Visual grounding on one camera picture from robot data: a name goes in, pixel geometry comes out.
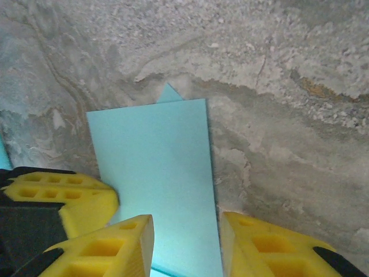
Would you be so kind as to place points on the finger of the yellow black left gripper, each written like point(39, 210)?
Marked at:
point(86, 213)

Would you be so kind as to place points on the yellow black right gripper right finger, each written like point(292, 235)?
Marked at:
point(239, 259)

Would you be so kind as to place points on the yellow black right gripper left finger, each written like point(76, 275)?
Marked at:
point(135, 245)

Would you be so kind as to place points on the light blue paper sheet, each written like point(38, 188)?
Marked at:
point(161, 158)

